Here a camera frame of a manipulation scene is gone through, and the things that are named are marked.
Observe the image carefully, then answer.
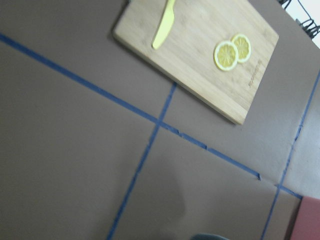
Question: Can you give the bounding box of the bamboo cutting board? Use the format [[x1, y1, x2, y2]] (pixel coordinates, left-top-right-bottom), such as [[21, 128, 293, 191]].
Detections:
[[113, 0, 279, 125]]

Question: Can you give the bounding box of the front lemon slice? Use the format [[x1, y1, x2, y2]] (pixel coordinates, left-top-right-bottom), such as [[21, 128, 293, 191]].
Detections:
[[213, 40, 239, 72]]

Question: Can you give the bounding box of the lemon slice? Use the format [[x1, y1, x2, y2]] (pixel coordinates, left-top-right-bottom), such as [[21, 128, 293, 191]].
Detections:
[[213, 40, 239, 72], [231, 33, 252, 64]]

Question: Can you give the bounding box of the yellow plastic knife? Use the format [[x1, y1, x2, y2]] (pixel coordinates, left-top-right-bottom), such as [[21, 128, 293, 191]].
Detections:
[[151, 0, 176, 50]]

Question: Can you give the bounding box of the rear lemon slice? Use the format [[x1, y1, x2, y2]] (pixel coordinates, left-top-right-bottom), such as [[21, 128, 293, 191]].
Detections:
[[231, 33, 252, 64]]

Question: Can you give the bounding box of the pink plastic bin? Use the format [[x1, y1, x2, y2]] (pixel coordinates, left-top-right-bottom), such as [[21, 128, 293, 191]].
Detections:
[[290, 196, 320, 240]]

